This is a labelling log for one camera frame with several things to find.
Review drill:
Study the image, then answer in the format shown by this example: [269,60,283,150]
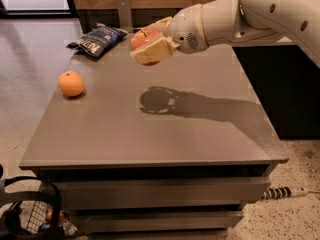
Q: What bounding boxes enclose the red apple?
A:
[130,30,162,66]

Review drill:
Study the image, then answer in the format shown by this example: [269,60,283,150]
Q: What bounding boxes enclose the striped power strip cable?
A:
[259,186,320,201]

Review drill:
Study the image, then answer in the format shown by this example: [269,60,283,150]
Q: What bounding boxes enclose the grey drawer cabinet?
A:
[20,42,287,240]

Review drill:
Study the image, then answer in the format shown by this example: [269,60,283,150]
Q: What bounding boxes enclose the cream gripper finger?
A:
[130,37,176,65]
[144,17,172,34]

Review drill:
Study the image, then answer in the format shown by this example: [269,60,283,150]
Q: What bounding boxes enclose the left metal rail bracket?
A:
[116,0,133,33]

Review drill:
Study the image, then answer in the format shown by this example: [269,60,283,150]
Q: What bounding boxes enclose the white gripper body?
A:
[169,4,208,54]

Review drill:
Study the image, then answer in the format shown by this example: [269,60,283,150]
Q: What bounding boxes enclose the orange fruit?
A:
[58,71,85,97]

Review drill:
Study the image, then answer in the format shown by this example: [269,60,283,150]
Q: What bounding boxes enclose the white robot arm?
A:
[130,0,320,65]

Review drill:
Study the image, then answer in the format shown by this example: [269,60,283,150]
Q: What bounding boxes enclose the black wire basket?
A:
[0,176,79,240]

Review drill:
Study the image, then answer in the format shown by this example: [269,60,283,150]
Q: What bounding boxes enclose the blue chip bag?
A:
[67,25,128,59]

